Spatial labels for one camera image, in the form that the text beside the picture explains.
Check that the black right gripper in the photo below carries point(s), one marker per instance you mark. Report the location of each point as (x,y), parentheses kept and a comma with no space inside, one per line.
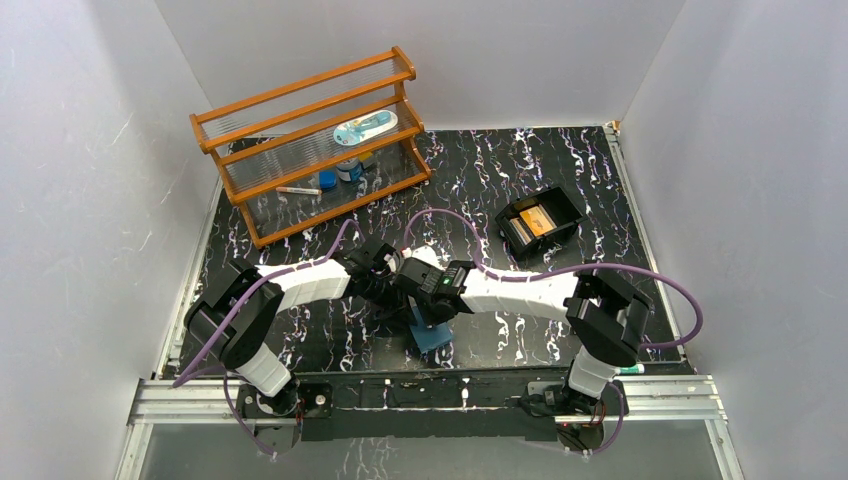
(432,319)

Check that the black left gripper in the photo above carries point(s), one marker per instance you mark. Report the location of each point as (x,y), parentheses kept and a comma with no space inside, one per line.
(382,291)

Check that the blue card holder wallet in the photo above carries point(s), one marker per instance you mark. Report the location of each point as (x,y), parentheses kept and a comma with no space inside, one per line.
(428,337)

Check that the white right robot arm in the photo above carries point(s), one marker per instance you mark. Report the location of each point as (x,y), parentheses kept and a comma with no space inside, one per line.
(605,311)

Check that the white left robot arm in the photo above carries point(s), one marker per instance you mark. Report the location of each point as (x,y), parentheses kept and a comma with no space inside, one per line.
(237,310)

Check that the orange card in tray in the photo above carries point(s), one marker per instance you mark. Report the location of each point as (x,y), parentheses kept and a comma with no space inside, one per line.
(538,220)

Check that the black card tray box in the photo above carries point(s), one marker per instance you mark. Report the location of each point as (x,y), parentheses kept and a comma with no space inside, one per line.
(565,209)

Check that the blue small box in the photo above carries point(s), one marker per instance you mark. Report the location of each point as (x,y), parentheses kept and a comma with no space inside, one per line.
(328,180)

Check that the small blue lidded jar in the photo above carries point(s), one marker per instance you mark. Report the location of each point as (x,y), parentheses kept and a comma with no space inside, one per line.
(349,170)

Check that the white orange marker pen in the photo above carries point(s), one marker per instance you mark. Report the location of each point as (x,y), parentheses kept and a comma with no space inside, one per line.
(299,191)

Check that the orange wooden shelf rack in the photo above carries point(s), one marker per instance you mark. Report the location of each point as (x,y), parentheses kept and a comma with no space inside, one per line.
(283,137)

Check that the white blue packaged item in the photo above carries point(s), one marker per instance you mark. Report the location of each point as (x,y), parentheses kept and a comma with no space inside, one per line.
(364,128)

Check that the green white marker pen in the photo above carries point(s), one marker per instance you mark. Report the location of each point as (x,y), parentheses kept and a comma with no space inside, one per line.
(637,369)

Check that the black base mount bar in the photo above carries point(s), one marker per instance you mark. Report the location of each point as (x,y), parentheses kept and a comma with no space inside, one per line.
(456,403)

